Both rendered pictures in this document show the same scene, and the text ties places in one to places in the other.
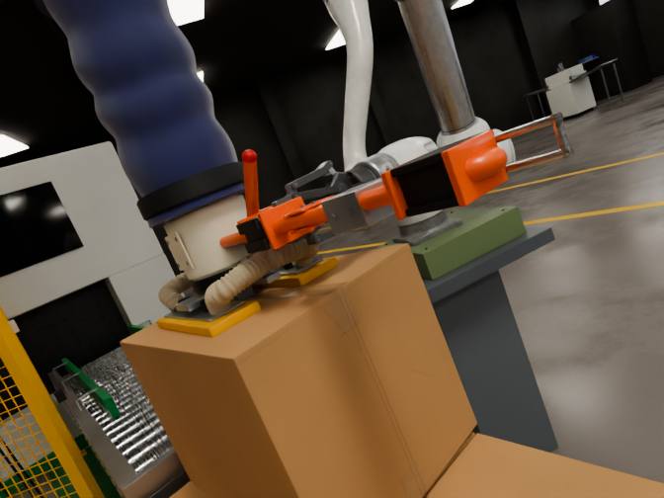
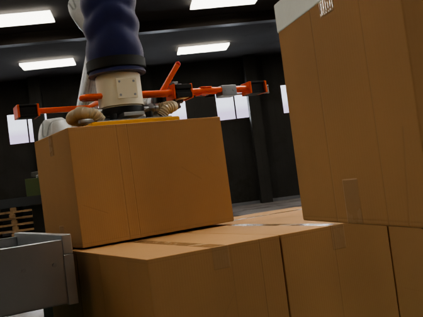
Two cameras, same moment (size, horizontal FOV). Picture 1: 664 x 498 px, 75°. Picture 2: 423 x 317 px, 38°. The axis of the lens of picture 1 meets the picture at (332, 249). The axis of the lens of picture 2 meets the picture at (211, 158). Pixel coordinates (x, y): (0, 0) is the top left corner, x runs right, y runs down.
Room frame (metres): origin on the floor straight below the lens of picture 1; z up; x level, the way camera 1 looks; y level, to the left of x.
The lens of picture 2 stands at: (0.31, 2.51, 0.71)
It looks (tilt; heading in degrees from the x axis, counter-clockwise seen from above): 2 degrees up; 277
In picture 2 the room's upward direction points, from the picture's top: 7 degrees counter-clockwise
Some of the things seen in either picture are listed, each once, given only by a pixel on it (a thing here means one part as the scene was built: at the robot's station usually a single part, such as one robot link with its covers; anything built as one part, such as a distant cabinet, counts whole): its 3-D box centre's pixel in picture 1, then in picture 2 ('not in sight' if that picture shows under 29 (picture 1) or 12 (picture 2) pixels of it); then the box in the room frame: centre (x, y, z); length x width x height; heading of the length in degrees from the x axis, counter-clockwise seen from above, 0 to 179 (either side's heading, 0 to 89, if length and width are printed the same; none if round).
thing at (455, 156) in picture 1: (443, 176); (253, 88); (0.42, -0.13, 1.09); 0.08 x 0.07 x 0.05; 35
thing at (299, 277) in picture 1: (275, 269); not in sight; (0.97, 0.14, 0.98); 0.34 x 0.10 x 0.05; 35
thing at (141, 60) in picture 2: (197, 191); (116, 66); (0.92, 0.21, 1.20); 0.23 x 0.23 x 0.04
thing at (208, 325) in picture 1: (199, 309); (132, 119); (0.86, 0.29, 0.98); 0.34 x 0.10 x 0.05; 35
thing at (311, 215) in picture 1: (312, 207); (155, 98); (0.82, 0.00, 1.08); 0.93 x 0.30 x 0.04; 35
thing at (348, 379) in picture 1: (284, 379); (133, 181); (0.90, 0.20, 0.75); 0.60 x 0.40 x 0.40; 39
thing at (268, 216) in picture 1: (275, 225); (179, 92); (0.71, 0.07, 1.08); 0.10 x 0.08 x 0.06; 125
